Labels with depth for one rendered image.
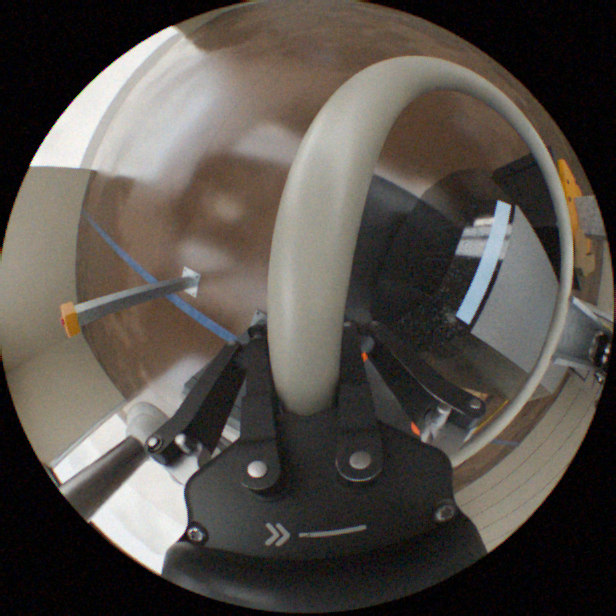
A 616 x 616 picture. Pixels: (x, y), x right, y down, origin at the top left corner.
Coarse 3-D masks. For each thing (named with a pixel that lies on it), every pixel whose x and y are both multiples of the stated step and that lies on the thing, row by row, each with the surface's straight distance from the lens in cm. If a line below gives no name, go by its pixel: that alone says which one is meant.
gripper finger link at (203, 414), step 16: (224, 352) 13; (208, 368) 12; (224, 368) 11; (208, 384) 10; (224, 384) 11; (240, 384) 13; (192, 400) 10; (208, 400) 10; (224, 400) 11; (176, 416) 9; (192, 416) 9; (208, 416) 10; (224, 416) 11; (160, 432) 9; (176, 432) 9; (192, 432) 9; (208, 432) 10; (144, 448) 9; (160, 448) 9; (176, 448) 9; (208, 448) 10
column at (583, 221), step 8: (576, 200) 142; (584, 200) 140; (592, 200) 139; (576, 208) 141; (584, 208) 140; (592, 208) 138; (584, 216) 139; (592, 216) 138; (600, 216) 137; (584, 224) 139; (592, 224) 137; (600, 224) 136; (584, 232) 138; (592, 232) 137; (600, 232) 136
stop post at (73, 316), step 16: (192, 272) 163; (144, 288) 135; (160, 288) 140; (176, 288) 152; (192, 288) 165; (64, 304) 121; (80, 304) 122; (96, 304) 119; (112, 304) 122; (128, 304) 128; (64, 320) 116; (80, 320) 118
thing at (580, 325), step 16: (576, 304) 47; (576, 320) 59; (592, 320) 62; (560, 336) 52; (576, 336) 62; (592, 336) 78; (608, 336) 89; (560, 352) 56; (576, 352) 67; (592, 368) 78
